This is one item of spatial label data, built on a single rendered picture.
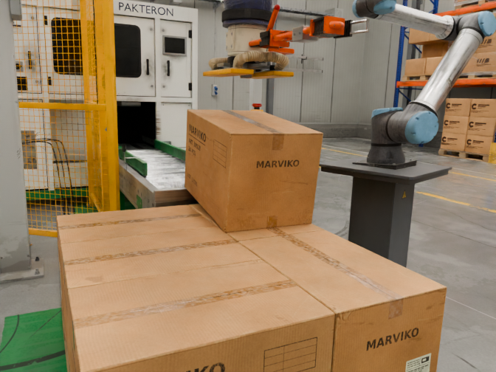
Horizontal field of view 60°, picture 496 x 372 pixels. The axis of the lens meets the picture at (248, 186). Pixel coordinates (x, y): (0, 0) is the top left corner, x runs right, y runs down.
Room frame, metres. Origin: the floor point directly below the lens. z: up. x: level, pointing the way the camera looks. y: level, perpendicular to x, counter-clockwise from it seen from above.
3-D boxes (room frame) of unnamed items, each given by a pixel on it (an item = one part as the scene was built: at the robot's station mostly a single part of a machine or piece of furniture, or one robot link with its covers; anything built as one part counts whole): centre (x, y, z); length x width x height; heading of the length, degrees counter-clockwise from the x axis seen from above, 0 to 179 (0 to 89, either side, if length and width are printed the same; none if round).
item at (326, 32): (1.42, -0.23, 1.29); 0.08 x 0.07 x 0.05; 26
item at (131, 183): (3.12, 0.96, 0.50); 2.31 x 0.05 x 0.19; 26
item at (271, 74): (2.00, -0.06, 1.19); 0.34 x 0.10 x 0.05; 26
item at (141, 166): (3.47, 1.06, 0.60); 1.60 x 0.10 x 0.09; 26
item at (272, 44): (1.73, -0.09, 1.29); 0.10 x 0.08 x 0.06; 116
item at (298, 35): (1.54, -0.18, 1.29); 0.07 x 0.07 x 0.04; 26
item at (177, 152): (3.70, 0.58, 0.60); 1.60 x 0.10 x 0.09; 26
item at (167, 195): (2.21, 0.15, 0.58); 0.70 x 0.03 x 0.06; 116
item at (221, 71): (1.92, 0.11, 1.19); 0.34 x 0.10 x 0.05; 26
